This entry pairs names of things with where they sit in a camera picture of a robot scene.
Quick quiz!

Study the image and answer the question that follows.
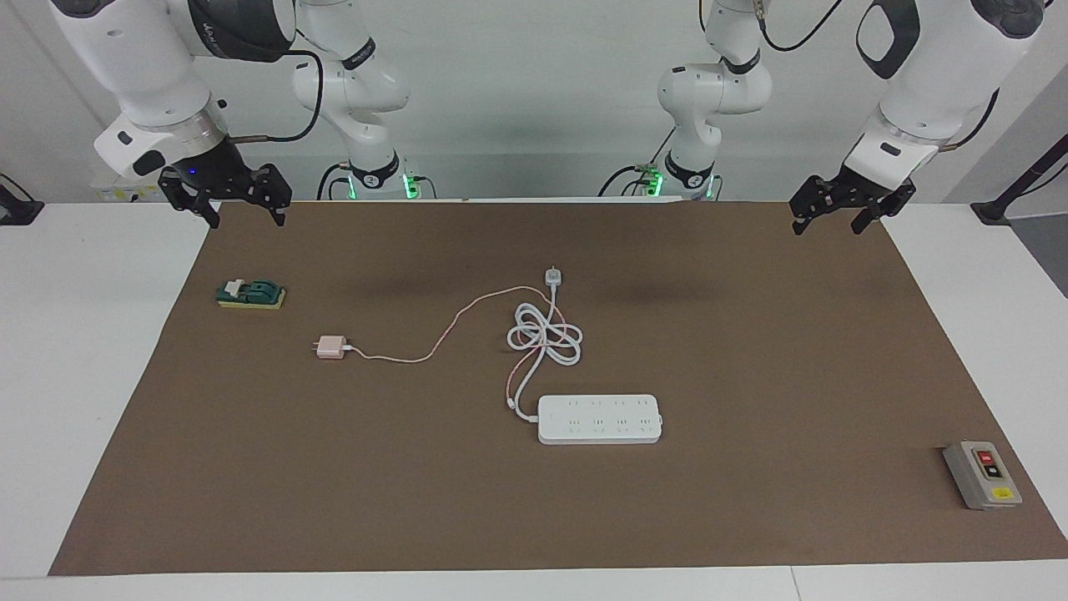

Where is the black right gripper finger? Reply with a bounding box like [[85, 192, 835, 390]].
[[158, 165, 223, 230], [249, 163, 294, 229]]

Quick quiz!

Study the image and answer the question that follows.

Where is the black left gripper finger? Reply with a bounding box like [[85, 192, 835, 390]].
[[850, 185, 918, 235], [789, 175, 844, 237]]

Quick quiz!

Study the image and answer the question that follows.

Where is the thin pink charging cable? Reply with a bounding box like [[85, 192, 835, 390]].
[[344, 285, 577, 411]]

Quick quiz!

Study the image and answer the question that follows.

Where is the black stand with pole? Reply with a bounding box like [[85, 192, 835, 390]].
[[970, 134, 1068, 226]]

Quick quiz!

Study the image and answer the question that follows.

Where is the brown table mat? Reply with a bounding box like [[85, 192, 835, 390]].
[[48, 199, 1068, 577]]

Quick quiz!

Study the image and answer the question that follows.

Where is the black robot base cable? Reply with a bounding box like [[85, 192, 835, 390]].
[[597, 125, 677, 199], [316, 162, 355, 201]]

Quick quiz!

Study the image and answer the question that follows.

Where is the white wall socket box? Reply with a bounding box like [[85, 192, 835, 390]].
[[92, 179, 168, 204]]

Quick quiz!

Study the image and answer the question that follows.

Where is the green knife switch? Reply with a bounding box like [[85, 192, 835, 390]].
[[216, 279, 287, 311]]

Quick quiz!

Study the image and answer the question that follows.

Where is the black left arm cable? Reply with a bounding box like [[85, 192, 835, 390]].
[[753, 0, 1002, 153]]

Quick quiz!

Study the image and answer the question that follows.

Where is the white power strip cord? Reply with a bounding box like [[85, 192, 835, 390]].
[[506, 265, 583, 421]]

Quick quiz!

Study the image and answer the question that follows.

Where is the grey on-off switch box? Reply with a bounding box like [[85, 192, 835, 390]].
[[943, 440, 1024, 512]]

